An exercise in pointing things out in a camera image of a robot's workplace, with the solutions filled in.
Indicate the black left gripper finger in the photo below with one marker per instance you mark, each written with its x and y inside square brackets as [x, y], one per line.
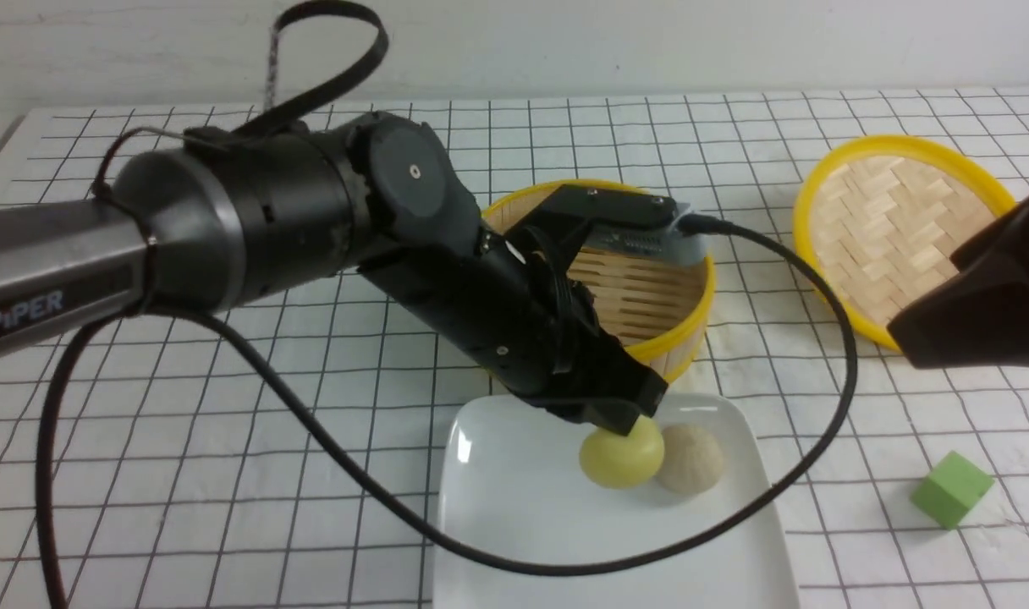
[615, 418]

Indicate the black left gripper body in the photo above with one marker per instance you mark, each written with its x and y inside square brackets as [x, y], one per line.
[508, 305]

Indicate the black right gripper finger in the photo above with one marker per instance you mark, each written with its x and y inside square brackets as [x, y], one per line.
[981, 315]

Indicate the yellow steamed bun front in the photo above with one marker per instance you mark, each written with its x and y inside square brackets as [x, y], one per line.
[613, 461]

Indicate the beige steamed bun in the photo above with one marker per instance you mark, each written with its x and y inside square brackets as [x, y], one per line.
[693, 461]

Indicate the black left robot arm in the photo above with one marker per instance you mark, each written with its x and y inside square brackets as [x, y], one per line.
[221, 222]

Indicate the white square plate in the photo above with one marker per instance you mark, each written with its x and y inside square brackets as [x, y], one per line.
[512, 485]

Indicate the yellow-rimmed bamboo steamer basket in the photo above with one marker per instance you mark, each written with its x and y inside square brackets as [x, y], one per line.
[659, 312]

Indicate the yellow-rimmed woven steamer lid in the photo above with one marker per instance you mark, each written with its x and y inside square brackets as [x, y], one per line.
[880, 216]

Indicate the green cube block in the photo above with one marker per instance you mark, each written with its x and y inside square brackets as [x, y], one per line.
[951, 490]

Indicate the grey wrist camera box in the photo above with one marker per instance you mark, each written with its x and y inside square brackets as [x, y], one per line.
[625, 222]

